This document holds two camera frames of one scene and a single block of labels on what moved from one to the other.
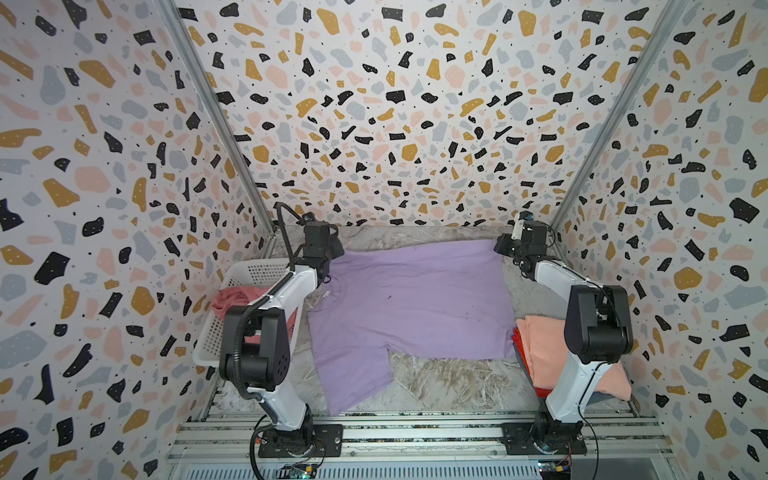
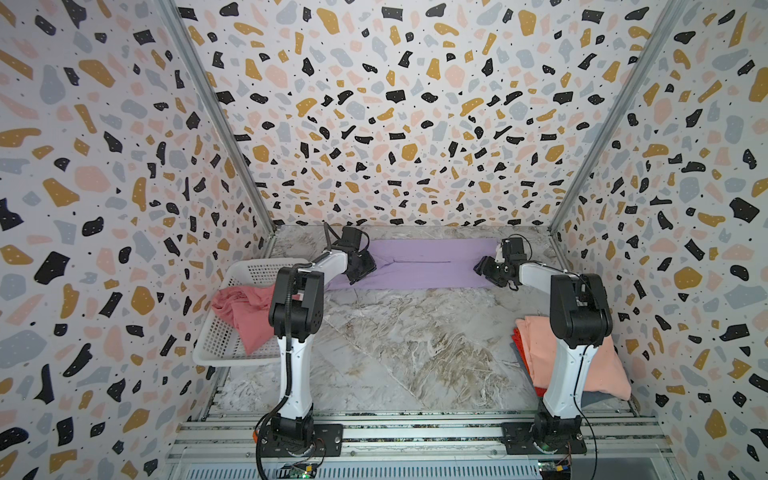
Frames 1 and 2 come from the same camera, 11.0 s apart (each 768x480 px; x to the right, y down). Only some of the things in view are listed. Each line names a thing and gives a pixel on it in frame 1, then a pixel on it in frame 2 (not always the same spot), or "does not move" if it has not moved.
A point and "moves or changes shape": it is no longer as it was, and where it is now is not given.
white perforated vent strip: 368,471 does not move
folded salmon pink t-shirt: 549,355 does not move
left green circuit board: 301,471 does not move
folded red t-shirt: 539,392 does not move
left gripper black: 335,251 -> 369,266
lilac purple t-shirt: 436,301 moves or changes shape
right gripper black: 507,244 -> 491,270
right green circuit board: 554,470 does not move
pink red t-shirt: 243,296 does not move
